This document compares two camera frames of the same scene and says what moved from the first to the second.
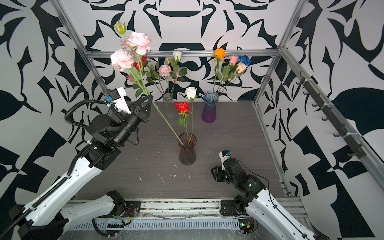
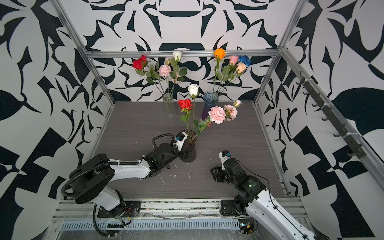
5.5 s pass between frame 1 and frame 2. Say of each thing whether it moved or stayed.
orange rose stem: stayed
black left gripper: moved
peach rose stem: stayed
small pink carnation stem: moved
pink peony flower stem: stayed
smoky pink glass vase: stayed
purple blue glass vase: stayed
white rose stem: stayed
